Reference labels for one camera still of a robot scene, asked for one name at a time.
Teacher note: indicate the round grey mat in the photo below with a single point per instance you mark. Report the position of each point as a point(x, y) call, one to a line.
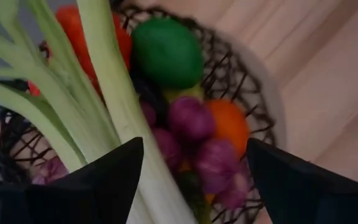
point(272, 102)

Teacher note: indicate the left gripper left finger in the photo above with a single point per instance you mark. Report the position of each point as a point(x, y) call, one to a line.
point(89, 196)

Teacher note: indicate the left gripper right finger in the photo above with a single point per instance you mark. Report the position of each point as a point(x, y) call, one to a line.
point(306, 199)

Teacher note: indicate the red yellow mango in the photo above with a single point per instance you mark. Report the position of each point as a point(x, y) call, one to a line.
point(73, 34)

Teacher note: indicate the orange fruit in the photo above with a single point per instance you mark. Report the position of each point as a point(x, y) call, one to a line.
point(228, 124)

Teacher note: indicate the green lime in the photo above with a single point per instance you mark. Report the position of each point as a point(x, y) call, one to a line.
point(166, 53)

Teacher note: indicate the small green cucumber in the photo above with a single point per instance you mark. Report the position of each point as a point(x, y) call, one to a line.
point(194, 193)

